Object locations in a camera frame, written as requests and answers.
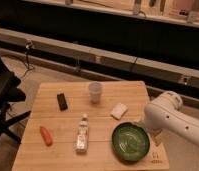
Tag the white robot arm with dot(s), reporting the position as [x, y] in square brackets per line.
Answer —
[163, 113]

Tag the green ceramic bowl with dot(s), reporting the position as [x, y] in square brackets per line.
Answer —
[130, 142]

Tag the translucent plastic cup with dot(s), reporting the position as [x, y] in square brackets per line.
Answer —
[95, 91]

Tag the orange carrot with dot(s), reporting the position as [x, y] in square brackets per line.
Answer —
[46, 136]

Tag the black rectangular block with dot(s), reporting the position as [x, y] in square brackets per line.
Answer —
[62, 102]

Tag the white sponge block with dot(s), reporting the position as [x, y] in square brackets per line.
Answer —
[119, 110]

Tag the clear plastic bottle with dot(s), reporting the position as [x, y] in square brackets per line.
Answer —
[82, 135]

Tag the black chair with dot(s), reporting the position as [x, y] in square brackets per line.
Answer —
[9, 92]

